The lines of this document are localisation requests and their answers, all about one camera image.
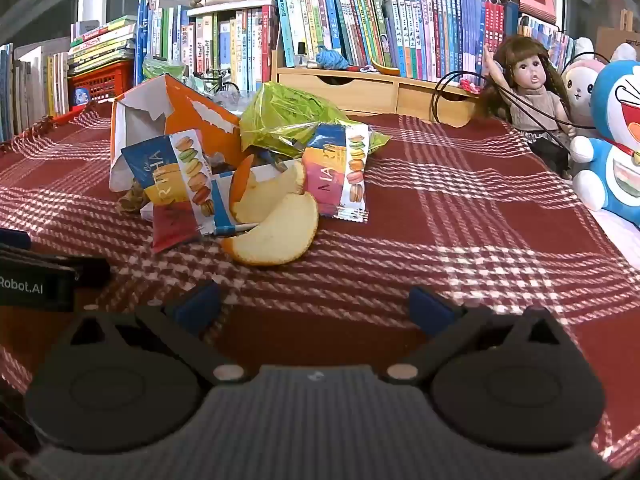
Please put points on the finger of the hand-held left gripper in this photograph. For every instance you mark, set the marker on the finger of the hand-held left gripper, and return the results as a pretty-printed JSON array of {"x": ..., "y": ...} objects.
[{"x": 14, "y": 239}]

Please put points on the red plaid blanket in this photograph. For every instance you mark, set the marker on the red plaid blanket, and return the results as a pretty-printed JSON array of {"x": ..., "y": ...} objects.
[{"x": 450, "y": 210}]

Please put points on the small pomelo peel piece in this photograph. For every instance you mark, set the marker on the small pomelo peel piece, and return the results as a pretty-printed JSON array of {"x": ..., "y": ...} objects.
[{"x": 270, "y": 195}]

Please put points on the orange purple macaron snack packet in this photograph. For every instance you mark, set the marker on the orange purple macaron snack packet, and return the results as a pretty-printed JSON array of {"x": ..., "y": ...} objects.
[{"x": 330, "y": 170}]

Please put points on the row of tall children's books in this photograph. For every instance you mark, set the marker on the row of tall children's books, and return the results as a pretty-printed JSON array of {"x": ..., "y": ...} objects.
[{"x": 225, "y": 45}]

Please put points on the small black toy bicycle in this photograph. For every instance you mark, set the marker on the small black toy bicycle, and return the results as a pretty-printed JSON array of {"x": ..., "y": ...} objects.
[{"x": 220, "y": 82}]

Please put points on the large pomelo peel piece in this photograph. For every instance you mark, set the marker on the large pomelo peel piece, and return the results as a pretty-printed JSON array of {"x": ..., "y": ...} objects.
[{"x": 275, "y": 240}]

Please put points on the row of small books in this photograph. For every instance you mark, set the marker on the row of small books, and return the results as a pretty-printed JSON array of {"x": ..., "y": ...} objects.
[{"x": 550, "y": 42}]

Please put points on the wooden drawer organizer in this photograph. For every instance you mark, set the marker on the wooden drawer organizer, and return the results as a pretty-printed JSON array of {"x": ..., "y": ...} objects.
[{"x": 350, "y": 92}]

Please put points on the blue yellow macaron snack packet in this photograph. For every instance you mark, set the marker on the blue yellow macaron snack packet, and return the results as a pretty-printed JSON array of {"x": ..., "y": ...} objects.
[{"x": 160, "y": 175}]

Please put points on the row of colourful thin books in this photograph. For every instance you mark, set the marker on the row of colourful thin books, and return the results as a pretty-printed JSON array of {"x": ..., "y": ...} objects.
[{"x": 400, "y": 25}]

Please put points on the red plastic crate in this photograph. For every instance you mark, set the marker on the red plastic crate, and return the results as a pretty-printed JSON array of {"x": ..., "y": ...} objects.
[{"x": 105, "y": 82}]

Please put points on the white rabbit plush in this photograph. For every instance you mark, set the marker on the white rabbit plush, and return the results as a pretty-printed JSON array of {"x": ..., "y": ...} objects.
[{"x": 580, "y": 90}]

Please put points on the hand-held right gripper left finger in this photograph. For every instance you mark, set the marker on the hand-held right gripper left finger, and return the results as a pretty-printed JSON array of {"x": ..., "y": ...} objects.
[{"x": 197, "y": 306}]

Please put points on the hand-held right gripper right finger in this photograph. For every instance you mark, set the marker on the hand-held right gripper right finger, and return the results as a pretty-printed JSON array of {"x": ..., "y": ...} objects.
[{"x": 427, "y": 308}]

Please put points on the green plastic bag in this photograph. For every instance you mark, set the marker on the green plastic bag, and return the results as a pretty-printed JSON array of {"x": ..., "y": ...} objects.
[{"x": 162, "y": 67}]

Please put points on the blue white pen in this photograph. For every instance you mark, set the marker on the blue white pen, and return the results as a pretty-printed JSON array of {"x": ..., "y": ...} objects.
[{"x": 235, "y": 229}]

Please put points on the green plastic wrapper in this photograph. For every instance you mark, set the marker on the green plastic wrapper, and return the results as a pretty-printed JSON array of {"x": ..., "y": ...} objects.
[{"x": 285, "y": 115}]

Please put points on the blue cat plush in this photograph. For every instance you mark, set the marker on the blue cat plush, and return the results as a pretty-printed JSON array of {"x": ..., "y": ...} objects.
[{"x": 615, "y": 175}]

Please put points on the torn orange white paper bag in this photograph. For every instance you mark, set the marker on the torn orange white paper bag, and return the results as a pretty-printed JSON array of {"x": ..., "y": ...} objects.
[{"x": 200, "y": 115}]

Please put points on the cardboard box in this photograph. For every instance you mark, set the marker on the cardboard box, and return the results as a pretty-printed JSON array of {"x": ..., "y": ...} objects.
[{"x": 620, "y": 42}]

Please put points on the blue yarn ball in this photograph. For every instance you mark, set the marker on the blue yarn ball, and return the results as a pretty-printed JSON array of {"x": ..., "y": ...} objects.
[{"x": 331, "y": 59}]

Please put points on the small glass bottle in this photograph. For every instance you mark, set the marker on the small glass bottle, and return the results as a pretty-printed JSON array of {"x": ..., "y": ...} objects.
[{"x": 301, "y": 60}]

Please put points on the brown haired doll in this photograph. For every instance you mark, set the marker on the brown haired doll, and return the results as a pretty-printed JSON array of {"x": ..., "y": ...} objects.
[{"x": 532, "y": 100}]

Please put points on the flat white book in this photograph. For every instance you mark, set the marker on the flat white book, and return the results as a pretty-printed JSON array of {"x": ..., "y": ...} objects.
[{"x": 235, "y": 7}]

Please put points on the stack of flat picture books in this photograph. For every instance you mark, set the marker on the stack of flat picture books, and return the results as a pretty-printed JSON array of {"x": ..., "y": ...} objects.
[{"x": 102, "y": 45}]

